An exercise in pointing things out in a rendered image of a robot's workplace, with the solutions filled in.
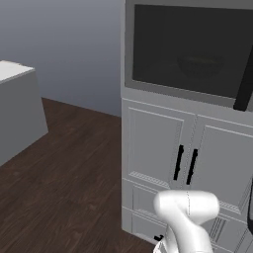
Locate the grey cupboard door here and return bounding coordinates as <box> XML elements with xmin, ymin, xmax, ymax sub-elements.
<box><xmin>188</xmin><ymin>114</ymin><xmax>253</xmax><ymax>215</ymax></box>
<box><xmin>122</xmin><ymin>98</ymin><xmax>199</xmax><ymax>192</ymax></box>

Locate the dark bowl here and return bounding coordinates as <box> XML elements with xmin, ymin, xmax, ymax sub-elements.
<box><xmin>176</xmin><ymin>54</ymin><xmax>227</xmax><ymax>81</ymax></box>

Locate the grey microwave oven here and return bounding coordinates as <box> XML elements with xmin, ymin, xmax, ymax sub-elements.
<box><xmin>124</xmin><ymin>0</ymin><xmax>253</xmax><ymax>113</ymax></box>

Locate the dark glass microwave door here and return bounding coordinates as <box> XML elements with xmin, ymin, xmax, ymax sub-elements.
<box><xmin>131</xmin><ymin>3</ymin><xmax>253</xmax><ymax>100</ymax></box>

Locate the grey drawer front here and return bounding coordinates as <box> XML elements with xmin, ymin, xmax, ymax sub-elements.
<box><xmin>122</xmin><ymin>178</ymin><xmax>172</xmax><ymax>221</ymax></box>
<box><xmin>122</xmin><ymin>207</ymin><xmax>170</xmax><ymax>245</ymax></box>

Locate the grey kitchen island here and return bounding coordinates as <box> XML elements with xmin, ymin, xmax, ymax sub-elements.
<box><xmin>0</xmin><ymin>59</ymin><xmax>49</xmax><ymax>167</ymax></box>

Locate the black cupboard door handle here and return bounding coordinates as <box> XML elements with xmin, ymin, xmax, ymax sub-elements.
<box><xmin>173</xmin><ymin>144</ymin><xmax>185</xmax><ymax>182</ymax></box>
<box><xmin>186</xmin><ymin>148</ymin><xmax>200</xmax><ymax>186</ymax></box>

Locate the black microwave door handle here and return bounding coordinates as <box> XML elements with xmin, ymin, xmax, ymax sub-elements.
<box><xmin>232</xmin><ymin>46</ymin><xmax>253</xmax><ymax>113</ymax></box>

